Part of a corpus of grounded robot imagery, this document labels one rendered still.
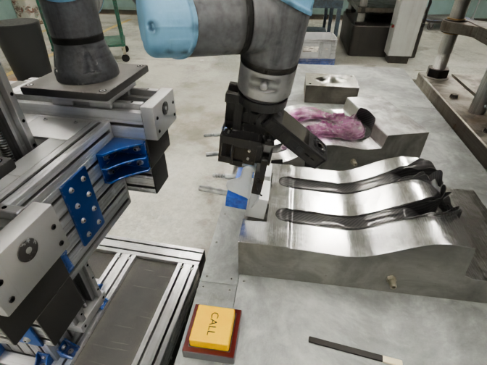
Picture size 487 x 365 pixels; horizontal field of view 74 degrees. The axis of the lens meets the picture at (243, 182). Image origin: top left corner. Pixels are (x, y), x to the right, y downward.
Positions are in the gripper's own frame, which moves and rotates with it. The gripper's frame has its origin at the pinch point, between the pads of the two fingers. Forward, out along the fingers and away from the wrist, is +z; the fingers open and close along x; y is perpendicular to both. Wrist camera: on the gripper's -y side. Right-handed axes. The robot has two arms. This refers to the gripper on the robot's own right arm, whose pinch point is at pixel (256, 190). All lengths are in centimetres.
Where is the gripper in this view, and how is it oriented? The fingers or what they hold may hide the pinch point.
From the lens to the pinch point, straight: 59.4
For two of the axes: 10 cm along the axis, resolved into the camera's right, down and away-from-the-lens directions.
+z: -1.2, 7.0, 7.1
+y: -9.8, -1.9, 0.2
